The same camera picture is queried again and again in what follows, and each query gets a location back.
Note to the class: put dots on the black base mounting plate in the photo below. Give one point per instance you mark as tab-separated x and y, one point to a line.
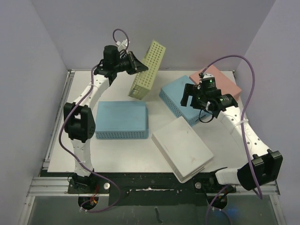
146	189

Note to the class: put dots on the pink plastic basket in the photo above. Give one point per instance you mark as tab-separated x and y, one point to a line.
226	84

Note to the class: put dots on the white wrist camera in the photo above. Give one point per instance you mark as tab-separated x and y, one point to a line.
123	45
205	75

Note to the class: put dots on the white plastic basket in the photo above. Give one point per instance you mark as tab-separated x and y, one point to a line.
183	150

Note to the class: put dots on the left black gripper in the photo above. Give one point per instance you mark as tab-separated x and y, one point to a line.
136	65

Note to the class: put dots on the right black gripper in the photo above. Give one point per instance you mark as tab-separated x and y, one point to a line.
191	94

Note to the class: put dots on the green plastic basket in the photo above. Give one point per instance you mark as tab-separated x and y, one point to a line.
144	81

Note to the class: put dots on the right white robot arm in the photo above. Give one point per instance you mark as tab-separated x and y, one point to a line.
263	164

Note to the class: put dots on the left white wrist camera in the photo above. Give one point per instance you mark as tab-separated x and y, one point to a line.
123	45

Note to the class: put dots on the blue plastic basket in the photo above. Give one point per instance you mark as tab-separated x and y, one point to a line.
172	93
122	120

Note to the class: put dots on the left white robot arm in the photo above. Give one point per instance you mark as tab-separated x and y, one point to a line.
79	123

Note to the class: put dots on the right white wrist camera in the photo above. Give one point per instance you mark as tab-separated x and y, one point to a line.
205	75

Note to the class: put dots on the aluminium frame rail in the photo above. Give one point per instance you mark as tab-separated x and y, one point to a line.
51	186

